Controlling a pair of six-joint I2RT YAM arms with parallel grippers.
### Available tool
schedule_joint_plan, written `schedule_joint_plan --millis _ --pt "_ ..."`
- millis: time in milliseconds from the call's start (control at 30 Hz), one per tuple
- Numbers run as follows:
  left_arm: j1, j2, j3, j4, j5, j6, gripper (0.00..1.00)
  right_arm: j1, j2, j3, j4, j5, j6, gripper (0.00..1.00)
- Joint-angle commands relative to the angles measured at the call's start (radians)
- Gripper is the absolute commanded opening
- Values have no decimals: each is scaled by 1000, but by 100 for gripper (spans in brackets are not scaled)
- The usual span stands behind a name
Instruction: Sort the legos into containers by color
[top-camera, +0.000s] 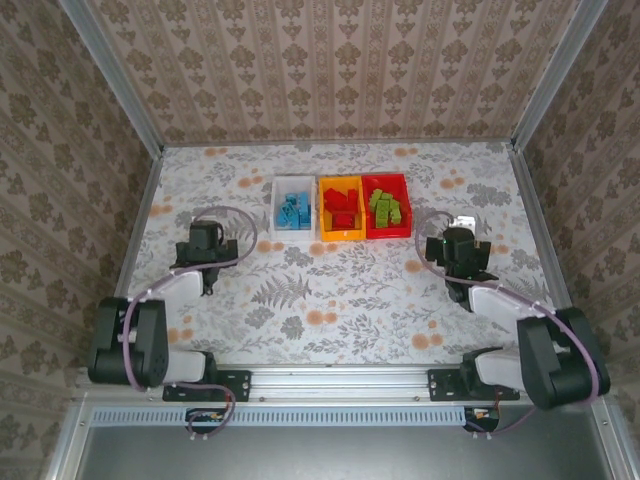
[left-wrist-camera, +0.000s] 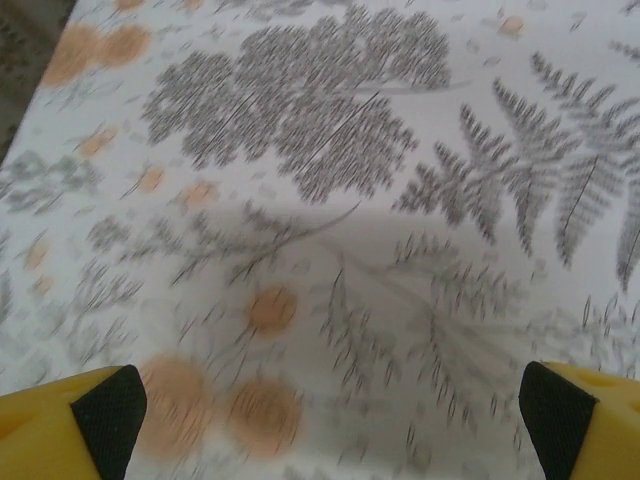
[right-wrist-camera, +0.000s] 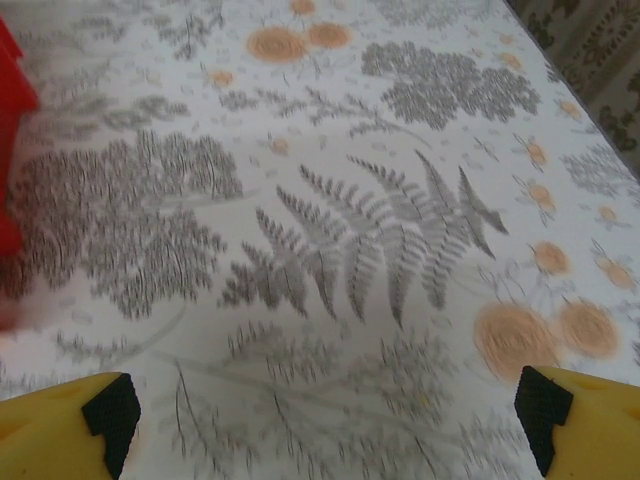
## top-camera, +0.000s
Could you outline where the grey metal panel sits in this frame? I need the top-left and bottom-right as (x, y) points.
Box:
(74, 424), (619, 480)

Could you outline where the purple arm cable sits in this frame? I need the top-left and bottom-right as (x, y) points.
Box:
(122, 204), (259, 394)
(414, 209), (604, 436)

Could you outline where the yellow plastic bin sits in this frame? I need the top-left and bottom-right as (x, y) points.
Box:
(317, 174), (366, 244)

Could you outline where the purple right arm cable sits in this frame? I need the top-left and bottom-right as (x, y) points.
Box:
(414, 209), (604, 436)

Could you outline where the white plastic bin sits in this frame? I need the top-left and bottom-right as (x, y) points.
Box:
(269, 174), (319, 245)

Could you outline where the aluminium frame post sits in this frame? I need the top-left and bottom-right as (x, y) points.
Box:
(509, 0), (609, 151)
(57, 0), (165, 156)

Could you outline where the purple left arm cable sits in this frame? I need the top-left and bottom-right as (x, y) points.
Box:
(122, 204), (259, 394)

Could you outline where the red plastic bin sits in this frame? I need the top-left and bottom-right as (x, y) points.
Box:
(360, 172), (412, 240)

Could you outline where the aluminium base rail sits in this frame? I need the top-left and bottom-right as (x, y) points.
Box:
(74, 363), (619, 404)

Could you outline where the white slotted cable duct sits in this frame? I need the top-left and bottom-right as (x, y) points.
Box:
(92, 407), (496, 428)

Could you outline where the aluminium side rail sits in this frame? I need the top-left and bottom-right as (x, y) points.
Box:
(507, 142), (591, 364)
(112, 148), (166, 301)

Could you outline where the aluminium rear rail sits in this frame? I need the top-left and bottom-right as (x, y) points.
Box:
(162, 139), (511, 149)

